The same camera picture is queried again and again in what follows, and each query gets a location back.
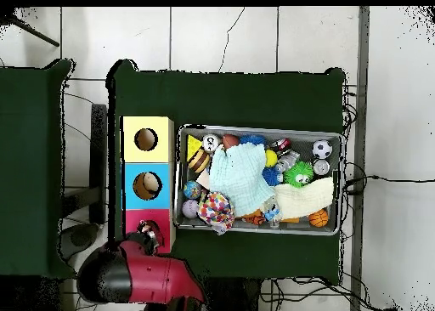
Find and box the multicoloured dotted cloth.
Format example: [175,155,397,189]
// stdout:
[196,191,236,236]

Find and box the mint green waffle cloth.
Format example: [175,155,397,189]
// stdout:
[207,142,276,219]

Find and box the wooden box with three holes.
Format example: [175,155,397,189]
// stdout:
[120,116,177,256]

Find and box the shallow clear mesh bin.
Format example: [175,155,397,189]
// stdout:
[172,124,343,237]

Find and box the globe print ball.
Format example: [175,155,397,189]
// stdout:
[183,180,204,201]

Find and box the wooden burger toy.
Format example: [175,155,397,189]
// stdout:
[187,148,212,174]

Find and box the yellow cheese wedge toy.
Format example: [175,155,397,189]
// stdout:
[186,134,203,162]

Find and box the silver drink can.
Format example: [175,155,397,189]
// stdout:
[201,133,223,154]

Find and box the black stand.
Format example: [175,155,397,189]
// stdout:
[60,103,109,261]

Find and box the blue spiky ball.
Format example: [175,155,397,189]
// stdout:
[239,134,268,147]

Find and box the neighbouring green covered table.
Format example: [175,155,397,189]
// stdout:
[0,59,78,280]

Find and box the cream waffle cloth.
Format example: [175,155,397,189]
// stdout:
[273,176,336,220]

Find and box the green spiky toy with eyes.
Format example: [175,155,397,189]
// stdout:
[283,161,314,189]

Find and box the dark green tablecloth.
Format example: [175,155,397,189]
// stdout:
[106,59,347,286]

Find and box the small soccer ball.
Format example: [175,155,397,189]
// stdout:
[311,139,333,160]

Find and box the thin black rod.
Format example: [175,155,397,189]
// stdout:
[9,16,61,48]

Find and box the black cable on floor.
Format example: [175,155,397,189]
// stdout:
[342,174,435,195]

